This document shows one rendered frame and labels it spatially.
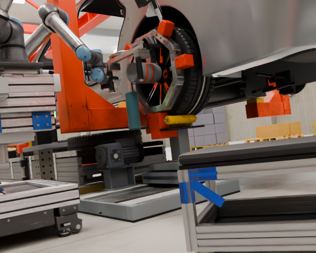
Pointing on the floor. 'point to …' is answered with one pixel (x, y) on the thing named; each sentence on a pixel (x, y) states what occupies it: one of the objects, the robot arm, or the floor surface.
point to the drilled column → (44, 164)
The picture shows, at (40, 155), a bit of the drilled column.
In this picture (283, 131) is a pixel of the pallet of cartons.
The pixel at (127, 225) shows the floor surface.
